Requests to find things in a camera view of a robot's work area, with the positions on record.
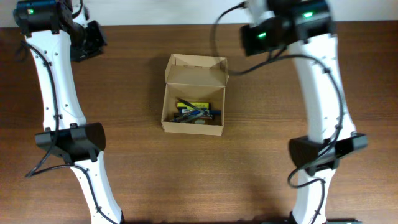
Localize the brown cardboard box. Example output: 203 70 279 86
161 54 229 136

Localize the blue whiteboard marker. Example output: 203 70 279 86
179 109 221 115

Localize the yellow highlighter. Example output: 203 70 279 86
177 102 211 110

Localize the black whiteboard marker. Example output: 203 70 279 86
184 114 213 122

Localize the blue ballpoint pen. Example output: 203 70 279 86
170 111 203 123

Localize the dark ballpoint pen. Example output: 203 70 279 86
177 98 211 116

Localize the yellow tape roll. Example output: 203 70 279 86
194 119 206 124

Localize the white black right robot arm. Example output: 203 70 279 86
241 1 368 223

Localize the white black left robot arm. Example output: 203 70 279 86
13 0 125 223

